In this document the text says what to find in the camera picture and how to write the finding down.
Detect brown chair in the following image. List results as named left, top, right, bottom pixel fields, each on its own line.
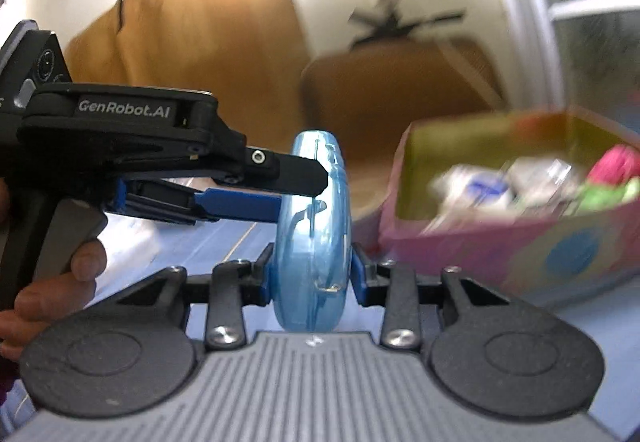
left=299, top=38, right=507, bottom=223

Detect black tape strips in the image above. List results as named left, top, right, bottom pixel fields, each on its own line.
left=347, top=9, right=466, bottom=47

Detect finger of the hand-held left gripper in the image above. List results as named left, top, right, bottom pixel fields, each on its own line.
left=245, top=147, right=330, bottom=197
left=116, top=179, right=284, bottom=227

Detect green crumpled item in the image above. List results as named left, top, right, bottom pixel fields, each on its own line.
left=570, top=179, right=640, bottom=219

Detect pink cardboard box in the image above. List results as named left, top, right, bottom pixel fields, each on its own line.
left=377, top=104, right=640, bottom=297

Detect white packet with blue label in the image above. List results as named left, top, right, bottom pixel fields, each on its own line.
left=432, top=162, right=521, bottom=215

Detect person's left hand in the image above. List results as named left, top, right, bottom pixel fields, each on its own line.
left=0, top=238, right=109, bottom=363

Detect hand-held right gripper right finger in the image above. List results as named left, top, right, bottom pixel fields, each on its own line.
left=349, top=244, right=507, bottom=352

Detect blue blanket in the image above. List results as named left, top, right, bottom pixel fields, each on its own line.
left=0, top=177, right=640, bottom=442

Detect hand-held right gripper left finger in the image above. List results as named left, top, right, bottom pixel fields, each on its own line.
left=116, top=244, right=277, bottom=352

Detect pink crocheted pouch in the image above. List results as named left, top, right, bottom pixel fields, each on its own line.
left=586, top=144, right=638, bottom=185

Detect brown cardboard sheet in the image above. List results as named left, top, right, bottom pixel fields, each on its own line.
left=64, top=0, right=321, bottom=163

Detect blue plastic case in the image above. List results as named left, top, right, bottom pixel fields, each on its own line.
left=270, top=128, right=354, bottom=334

